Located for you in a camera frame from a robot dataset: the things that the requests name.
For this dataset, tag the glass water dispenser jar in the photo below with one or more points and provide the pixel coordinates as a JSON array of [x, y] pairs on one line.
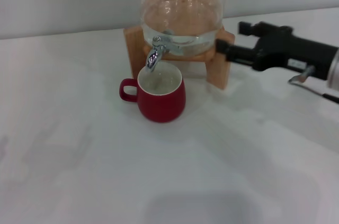
[[182, 9]]

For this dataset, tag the red ceramic cup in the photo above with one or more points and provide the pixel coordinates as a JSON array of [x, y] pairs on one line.
[[161, 107]]

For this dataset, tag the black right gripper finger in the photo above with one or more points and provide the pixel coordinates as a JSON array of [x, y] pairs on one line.
[[250, 28], [235, 52]]

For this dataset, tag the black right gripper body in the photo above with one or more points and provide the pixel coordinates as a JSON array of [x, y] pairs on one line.
[[296, 52]]

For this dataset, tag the chrome faucet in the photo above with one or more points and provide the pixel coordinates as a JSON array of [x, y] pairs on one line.
[[153, 57]]

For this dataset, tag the wooden dispenser stand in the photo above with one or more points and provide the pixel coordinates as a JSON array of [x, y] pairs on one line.
[[132, 49]]

